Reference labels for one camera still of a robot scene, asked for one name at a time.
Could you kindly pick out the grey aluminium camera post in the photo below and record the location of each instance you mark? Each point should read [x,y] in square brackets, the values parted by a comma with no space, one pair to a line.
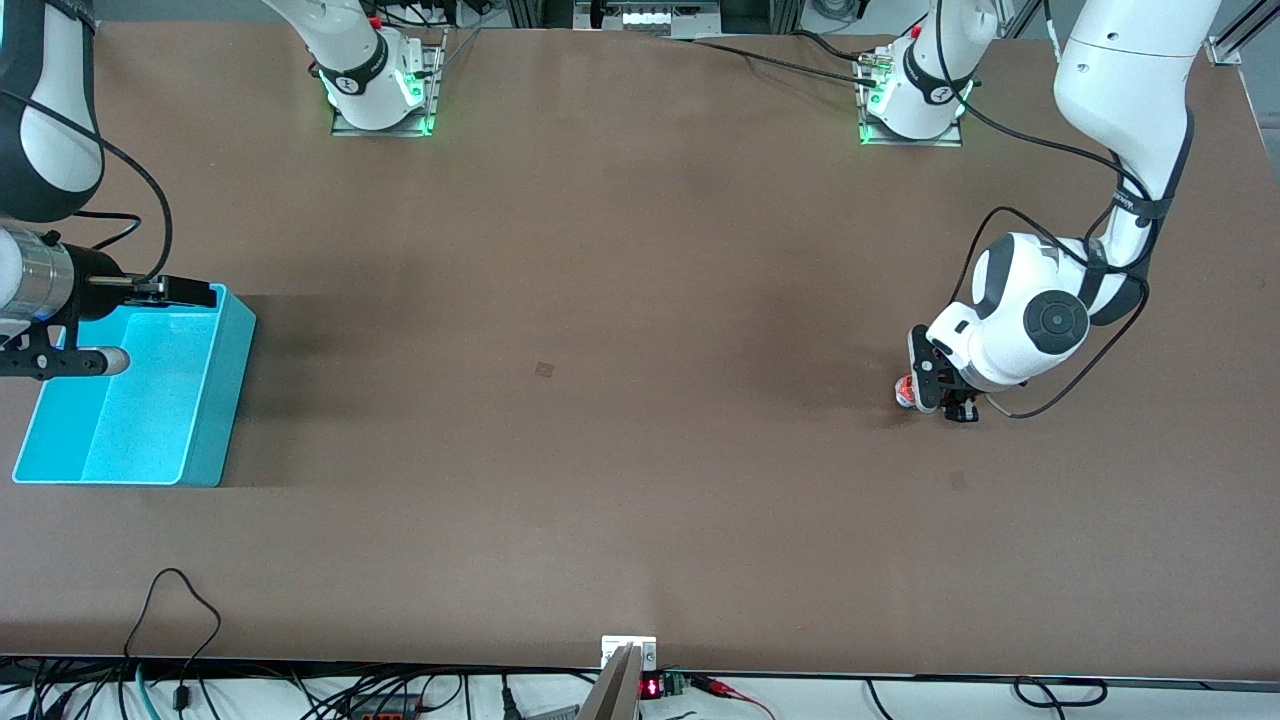
[612,695]

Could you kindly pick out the red clip leads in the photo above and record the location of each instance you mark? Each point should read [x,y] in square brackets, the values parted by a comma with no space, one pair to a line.
[720,686]

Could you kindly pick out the black orange power strip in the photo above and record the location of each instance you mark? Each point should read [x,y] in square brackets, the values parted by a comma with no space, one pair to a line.
[385,714]

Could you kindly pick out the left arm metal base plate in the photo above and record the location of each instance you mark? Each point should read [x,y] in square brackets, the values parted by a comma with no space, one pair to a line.
[950,138]

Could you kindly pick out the orange toy bus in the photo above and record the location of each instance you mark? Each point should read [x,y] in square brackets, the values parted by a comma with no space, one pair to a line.
[905,392]

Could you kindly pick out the grey box with white lights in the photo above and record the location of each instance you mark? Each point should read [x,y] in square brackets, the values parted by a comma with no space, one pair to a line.
[650,18]

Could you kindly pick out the white mounting plate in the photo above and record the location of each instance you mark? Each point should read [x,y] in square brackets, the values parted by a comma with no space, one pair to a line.
[615,645]

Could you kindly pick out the blue plastic box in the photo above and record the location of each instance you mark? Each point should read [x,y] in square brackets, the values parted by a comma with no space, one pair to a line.
[150,430]

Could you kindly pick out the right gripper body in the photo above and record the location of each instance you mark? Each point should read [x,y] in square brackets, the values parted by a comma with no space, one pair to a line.
[92,283]

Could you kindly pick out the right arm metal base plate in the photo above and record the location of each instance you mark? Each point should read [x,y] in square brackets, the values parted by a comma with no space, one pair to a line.
[432,100]

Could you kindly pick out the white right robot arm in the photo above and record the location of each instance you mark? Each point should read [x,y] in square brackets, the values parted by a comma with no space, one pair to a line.
[60,150]

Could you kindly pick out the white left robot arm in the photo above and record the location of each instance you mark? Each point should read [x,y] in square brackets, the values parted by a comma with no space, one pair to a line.
[1130,80]

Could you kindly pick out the aluminium frame profile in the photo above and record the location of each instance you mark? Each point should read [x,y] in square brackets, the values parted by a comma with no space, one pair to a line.
[1225,48]

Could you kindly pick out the red digit display module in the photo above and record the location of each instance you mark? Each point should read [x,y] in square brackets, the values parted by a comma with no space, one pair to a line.
[652,688]

